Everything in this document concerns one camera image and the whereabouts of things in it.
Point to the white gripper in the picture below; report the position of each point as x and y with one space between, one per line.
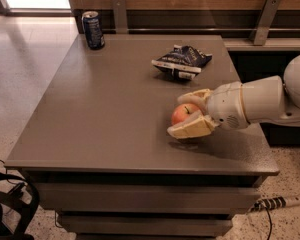
225 104

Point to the red apple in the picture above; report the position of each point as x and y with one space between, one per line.
182 112

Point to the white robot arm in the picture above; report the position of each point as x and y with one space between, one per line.
274 99

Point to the blue pepsi can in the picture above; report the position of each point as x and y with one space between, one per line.
92 30

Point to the blue chip bag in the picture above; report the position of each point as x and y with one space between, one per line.
183 62

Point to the grey drawer cabinet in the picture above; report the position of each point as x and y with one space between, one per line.
98 151

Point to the white power strip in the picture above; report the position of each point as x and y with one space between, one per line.
275 203

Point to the black chair base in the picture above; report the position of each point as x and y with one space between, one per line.
26 211

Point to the right metal bracket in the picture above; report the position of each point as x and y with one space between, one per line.
260 32

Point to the metal bracket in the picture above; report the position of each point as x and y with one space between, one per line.
120 16
260 32

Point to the left metal bracket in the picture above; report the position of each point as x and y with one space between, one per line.
120 16

